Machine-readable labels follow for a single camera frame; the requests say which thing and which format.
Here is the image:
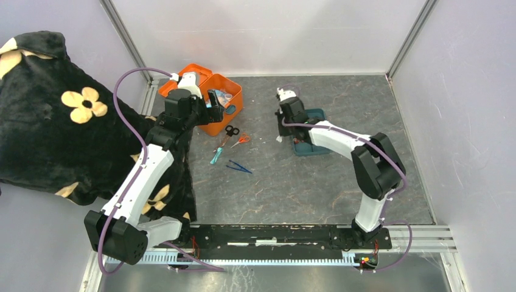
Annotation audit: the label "teal divided tray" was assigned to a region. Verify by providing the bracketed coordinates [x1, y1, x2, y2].
[292, 108, 333, 157]

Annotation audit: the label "blue cotton pad packet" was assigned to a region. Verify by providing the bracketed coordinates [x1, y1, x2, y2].
[214, 89, 233, 108]

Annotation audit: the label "black handled scissors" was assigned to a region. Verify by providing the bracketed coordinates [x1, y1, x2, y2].
[214, 125, 240, 153]

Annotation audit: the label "teal scissor sheath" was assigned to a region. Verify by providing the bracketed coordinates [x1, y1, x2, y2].
[210, 147, 223, 165]

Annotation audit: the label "blue plastic tweezers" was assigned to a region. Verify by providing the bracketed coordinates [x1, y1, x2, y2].
[226, 160, 253, 174]

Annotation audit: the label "orange handled scissors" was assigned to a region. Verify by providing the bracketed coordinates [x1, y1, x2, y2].
[231, 133, 251, 148]

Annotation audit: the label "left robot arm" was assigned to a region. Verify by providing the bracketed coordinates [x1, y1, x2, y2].
[84, 72, 224, 274]

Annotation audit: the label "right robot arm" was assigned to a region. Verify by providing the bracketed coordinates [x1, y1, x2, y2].
[275, 88, 407, 248]

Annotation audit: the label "orange medicine kit box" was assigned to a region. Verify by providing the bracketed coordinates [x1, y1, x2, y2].
[158, 63, 244, 137]

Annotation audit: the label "black floral blanket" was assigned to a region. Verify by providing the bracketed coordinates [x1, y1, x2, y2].
[0, 30, 198, 223]

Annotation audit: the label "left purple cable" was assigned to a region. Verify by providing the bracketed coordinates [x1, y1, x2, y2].
[97, 68, 178, 276]

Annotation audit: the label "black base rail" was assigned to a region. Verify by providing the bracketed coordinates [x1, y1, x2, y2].
[172, 224, 392, 260]

